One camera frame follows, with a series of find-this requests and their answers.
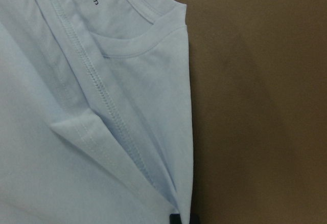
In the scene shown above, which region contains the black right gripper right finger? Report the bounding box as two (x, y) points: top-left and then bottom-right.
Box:
(190, 213), (199, 224)

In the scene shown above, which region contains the light blue t-shirt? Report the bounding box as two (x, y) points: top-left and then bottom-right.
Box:
(1, 0), (193, 223)

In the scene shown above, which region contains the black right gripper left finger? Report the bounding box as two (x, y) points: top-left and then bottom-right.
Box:
(169, 213), (181, 224)

